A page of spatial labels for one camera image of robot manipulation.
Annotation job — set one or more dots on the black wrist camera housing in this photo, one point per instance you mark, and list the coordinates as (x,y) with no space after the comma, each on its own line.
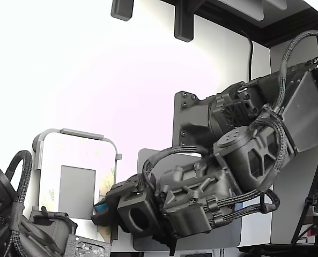
(132,200)

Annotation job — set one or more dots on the black motor unit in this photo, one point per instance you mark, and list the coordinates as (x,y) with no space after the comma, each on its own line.
(54,225)

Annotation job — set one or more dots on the grey printed fixture stand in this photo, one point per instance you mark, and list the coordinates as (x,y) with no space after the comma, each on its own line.
(81,133)

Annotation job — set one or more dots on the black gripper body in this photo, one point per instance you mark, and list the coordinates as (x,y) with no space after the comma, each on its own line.
(129,187)

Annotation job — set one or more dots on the white upright panel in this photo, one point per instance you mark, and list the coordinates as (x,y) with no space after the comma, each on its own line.
(282,214)

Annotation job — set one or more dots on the black frame beam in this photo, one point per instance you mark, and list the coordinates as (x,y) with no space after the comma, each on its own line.
(255,29)

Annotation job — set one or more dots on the black circuit board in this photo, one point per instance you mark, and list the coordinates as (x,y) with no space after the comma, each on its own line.
(89,246)

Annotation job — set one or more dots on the black six-joint robot arm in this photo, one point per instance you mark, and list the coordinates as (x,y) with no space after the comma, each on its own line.
(303,107)

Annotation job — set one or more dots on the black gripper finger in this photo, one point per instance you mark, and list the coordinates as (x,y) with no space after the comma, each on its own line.
(103,219)
(101,208)

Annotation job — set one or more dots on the short black bracket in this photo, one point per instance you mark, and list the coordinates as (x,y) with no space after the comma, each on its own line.
(122,10)

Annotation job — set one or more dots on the tall black bracket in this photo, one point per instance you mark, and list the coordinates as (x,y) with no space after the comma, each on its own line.
(184,24)

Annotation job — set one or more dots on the large grey rounded plate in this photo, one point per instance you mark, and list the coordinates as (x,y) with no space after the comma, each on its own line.
(244,8)

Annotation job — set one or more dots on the white bezel display panel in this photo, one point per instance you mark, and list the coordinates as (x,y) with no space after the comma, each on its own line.
(77,190)

